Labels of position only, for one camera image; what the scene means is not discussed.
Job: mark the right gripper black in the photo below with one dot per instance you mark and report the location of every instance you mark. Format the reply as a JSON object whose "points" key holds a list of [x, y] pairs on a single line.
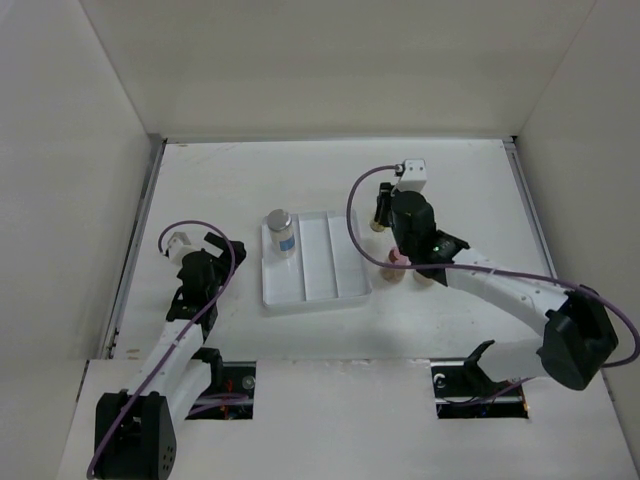
{"points": [[384, 202]]}

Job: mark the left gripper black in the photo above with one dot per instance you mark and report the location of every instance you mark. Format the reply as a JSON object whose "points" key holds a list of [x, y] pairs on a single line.
{"points": [[224, 260]]}

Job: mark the silver-lid jar blue label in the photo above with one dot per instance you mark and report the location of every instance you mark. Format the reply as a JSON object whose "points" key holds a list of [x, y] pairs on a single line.
{"points": [[281, 229]]}

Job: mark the amber bottle gold cap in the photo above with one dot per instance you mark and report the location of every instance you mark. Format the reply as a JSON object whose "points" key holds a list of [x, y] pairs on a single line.
{"points": [[377, 226]]}

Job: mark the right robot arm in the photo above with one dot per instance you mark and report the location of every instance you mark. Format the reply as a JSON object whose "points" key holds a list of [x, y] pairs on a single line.
{"points": [[575, 334]]}

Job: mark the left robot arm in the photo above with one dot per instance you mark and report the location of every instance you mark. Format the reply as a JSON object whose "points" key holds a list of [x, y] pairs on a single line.
{"points": [[135, 427]]}

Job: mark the pink-lid spice shaker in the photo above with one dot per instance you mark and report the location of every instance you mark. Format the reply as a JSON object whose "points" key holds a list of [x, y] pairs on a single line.
{"points": [[394, 275]]}

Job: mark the white three-compartment tray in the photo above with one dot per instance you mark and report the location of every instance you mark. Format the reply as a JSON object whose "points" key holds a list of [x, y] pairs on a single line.
{"points": [[324, 271]]}

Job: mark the yellow-lid spice shaker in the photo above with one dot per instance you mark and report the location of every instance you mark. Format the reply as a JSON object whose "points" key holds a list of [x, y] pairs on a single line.
{"points": [[422, 280]]}

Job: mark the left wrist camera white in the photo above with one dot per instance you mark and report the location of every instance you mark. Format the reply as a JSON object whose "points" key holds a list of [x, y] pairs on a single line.
{"points": [[178, 247]]}

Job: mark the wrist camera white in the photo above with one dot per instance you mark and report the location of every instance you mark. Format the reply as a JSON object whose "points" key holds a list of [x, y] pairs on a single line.
{"points": [[411, 175], [178, 247]]}

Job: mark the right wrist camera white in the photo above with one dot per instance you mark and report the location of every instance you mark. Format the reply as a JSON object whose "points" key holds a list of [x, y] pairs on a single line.
{"points": [[411, 175]]}

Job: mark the left aluminium rail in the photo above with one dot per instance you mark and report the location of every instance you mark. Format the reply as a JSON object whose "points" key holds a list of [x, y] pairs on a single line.
{"points": [[112, 326]]}

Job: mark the aluminium rail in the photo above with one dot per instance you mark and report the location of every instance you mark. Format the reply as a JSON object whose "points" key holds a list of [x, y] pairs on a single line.
{"points": [[512, 154], [112, 326]]}

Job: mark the right aluminium rail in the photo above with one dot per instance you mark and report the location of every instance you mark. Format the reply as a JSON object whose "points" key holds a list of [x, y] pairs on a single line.
{"points": [[512, 154]]}

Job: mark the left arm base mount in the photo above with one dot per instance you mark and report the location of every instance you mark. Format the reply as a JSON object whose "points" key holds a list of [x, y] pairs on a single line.
{"points": [[235, 390]]}

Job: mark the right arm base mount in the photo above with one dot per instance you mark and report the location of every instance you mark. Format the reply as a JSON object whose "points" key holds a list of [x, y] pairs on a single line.
{"points": [[462, 390]]}

